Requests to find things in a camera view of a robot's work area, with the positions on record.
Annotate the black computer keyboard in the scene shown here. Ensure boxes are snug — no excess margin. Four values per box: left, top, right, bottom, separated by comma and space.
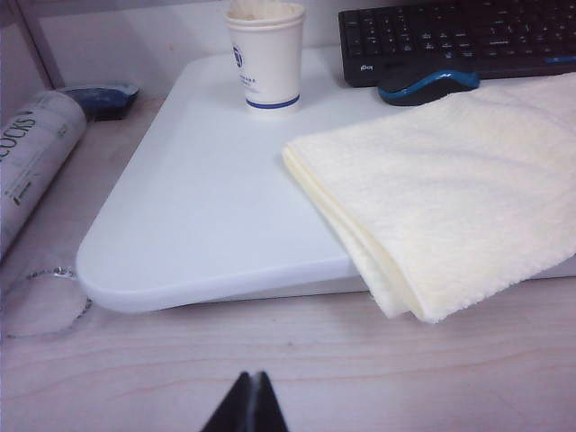
337, 0, 576, 89

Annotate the white paper cup blue stripe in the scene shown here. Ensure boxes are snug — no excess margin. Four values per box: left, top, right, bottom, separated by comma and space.
224, 2, 306, 113

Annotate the white desk riser board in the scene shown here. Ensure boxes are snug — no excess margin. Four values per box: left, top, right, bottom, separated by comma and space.
75, 48, 576, 312

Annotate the black and blue computer mouse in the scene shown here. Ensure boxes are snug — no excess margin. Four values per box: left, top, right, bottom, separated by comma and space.
376, 70, 481, 108

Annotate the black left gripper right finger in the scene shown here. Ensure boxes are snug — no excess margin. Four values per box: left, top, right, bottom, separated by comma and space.
254, 371, 289, 432

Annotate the dark blue plastic object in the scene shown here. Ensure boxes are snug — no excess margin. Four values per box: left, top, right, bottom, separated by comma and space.
58, 79, 140, 122

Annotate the white riser base board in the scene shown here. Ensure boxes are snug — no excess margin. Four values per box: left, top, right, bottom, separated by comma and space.
193, 267, 576, 308

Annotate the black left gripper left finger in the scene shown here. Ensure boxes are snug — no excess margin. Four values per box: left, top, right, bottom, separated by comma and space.
201, 371, 254, 432

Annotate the grey desk partition frame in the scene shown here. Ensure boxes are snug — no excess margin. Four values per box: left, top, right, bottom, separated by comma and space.
0, 0, 68, 91

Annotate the pale yellow cloth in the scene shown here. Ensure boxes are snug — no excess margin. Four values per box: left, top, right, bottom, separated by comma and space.
282, 71, 576, 325

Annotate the rolled plastic-wrapped package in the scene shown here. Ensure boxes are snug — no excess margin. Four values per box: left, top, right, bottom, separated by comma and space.
0, 89, 87, 262

